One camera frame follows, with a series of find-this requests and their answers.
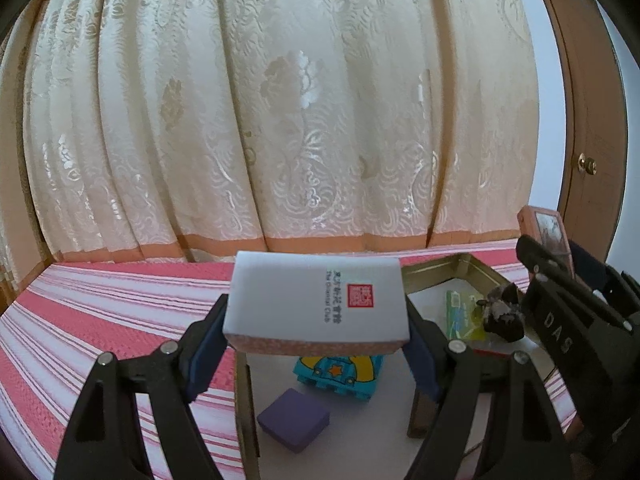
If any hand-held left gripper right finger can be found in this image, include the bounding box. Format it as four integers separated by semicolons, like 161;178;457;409
402;300;573;480

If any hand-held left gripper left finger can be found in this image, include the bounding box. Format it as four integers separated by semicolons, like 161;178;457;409
52;294;232;480

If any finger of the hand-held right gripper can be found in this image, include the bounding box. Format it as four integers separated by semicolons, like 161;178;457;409
516;235;634;334
567;239;640;321

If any brown wooden block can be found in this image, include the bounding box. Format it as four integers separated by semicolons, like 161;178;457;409
406;390;443;438

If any green white packet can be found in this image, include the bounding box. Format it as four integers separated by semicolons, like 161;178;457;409
444;289;487;343

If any black sequin hair claw clip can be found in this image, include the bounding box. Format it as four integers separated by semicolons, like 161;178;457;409
475;282;526;345

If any cyan yellow toy block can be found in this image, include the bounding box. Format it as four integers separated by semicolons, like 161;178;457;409
292;354;386;403

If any gold metal tin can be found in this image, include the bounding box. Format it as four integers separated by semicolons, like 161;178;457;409
235;252;586;480

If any purple block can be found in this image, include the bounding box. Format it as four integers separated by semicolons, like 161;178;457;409
256;388;332;453

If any white box with red seal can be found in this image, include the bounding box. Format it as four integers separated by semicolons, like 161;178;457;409
221;251;412;357

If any white paper liner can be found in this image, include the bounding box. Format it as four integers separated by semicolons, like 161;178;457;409
247;280;551;480

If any red white striped cloth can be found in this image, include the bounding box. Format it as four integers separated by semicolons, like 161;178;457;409
0;240;640;480

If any brown wooden door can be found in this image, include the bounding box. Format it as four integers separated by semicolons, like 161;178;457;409
530;0;628;261

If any cream floral curtain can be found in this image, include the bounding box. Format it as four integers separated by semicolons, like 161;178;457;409
0;0;541;266

